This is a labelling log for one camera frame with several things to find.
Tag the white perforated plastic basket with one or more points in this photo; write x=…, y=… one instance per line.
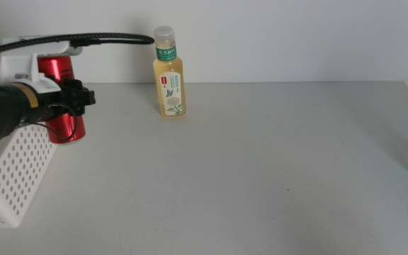
x=20, y=170

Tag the yellow tea bottle green label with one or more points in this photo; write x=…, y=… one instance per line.
x=168, y=71

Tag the red cola can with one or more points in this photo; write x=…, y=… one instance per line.
x=59, y=69

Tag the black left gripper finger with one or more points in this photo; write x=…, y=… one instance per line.
x=78, y=97

